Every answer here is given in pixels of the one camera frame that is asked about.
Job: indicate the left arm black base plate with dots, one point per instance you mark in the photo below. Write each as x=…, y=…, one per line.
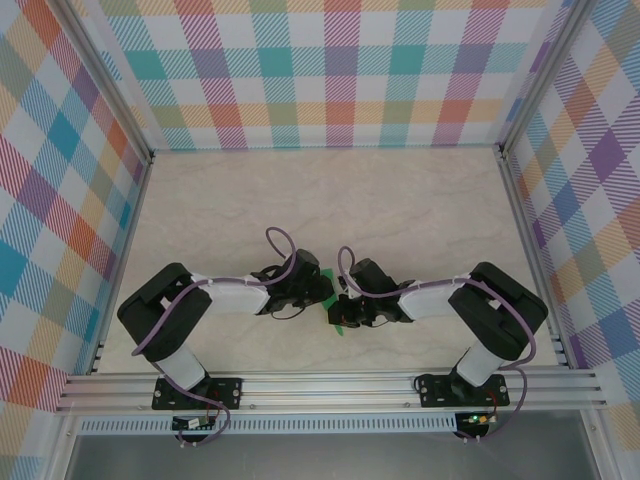
x=230, y=392

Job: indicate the circuit board with green light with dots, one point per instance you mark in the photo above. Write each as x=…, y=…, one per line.
x=477, y=419

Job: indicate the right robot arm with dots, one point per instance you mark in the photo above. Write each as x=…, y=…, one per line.
x=500, y=310

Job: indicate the small dark circuit board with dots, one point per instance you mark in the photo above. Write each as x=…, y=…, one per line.
x=192, y=423

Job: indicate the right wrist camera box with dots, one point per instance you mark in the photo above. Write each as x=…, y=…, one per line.
x=346, y=287

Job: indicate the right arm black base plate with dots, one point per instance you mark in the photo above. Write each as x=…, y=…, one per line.
x=435, y=392

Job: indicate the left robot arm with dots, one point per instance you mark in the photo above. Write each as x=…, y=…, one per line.
x=165, y=310

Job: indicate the aluminium frame post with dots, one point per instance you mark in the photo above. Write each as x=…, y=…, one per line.
x=100, y=75
x=545, y=75

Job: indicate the wide aluminium mounting rail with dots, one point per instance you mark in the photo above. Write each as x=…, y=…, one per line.
x=325, y=390

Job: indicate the aluminium side rail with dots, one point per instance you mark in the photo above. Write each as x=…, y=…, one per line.
x=535, y=260
x=117, y=260

